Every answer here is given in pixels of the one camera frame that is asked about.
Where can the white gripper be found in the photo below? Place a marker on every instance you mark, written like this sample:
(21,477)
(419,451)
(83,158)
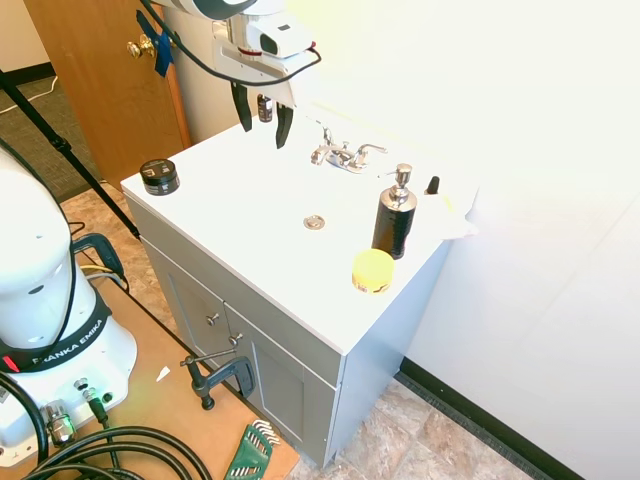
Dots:
(248,61)

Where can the white Franka Panda arm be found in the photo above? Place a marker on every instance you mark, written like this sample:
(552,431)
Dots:
(35,280)

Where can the small dark dropper bottle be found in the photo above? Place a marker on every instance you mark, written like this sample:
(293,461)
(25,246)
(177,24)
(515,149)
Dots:
(264,107)

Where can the chrome sink faucet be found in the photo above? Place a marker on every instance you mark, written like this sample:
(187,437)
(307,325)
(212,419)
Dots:
(324,153)

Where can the white sink countertop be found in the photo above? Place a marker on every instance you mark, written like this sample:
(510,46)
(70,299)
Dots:
(280,210)

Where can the chrome sink drain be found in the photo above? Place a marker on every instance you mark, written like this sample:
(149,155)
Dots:
(314,221)

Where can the black round jar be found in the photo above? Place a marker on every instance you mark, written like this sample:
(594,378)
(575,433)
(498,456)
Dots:
(160,176)

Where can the blue tape strip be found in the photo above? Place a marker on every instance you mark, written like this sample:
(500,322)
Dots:
(159,45)

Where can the brass door knob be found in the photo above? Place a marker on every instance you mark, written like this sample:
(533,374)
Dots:
(140,48)

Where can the wooden door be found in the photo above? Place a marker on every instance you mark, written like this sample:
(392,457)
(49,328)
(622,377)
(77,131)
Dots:
(110,85)

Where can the black chrome soap dispenser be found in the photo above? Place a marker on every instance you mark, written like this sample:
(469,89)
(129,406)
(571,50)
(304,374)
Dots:
(396,215)

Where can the yellow round jar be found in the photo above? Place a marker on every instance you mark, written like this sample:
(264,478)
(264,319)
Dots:
(372,271)

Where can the black tripod leg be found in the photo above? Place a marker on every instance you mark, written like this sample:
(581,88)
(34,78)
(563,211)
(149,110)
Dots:
(60,145)

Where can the chrome cabinet knob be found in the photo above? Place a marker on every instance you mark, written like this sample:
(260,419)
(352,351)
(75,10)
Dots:
(235,339)
(214,318)

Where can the white bottle with black cap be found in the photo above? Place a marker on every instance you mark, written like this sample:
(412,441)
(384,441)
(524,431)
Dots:
(450,212)

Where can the black metal C-clamp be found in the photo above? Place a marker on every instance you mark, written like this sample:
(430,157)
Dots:
(102,252)
(220,377)

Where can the grey vanity cabinet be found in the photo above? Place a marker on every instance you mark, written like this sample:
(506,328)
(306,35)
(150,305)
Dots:
(260,345)

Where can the wooden base board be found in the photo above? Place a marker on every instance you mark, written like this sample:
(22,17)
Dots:
(165,395)

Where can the green hex key set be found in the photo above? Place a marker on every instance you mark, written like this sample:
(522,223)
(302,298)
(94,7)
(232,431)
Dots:
(251,450)

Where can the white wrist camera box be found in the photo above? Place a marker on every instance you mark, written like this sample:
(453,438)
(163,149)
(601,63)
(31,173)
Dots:
(280,38)

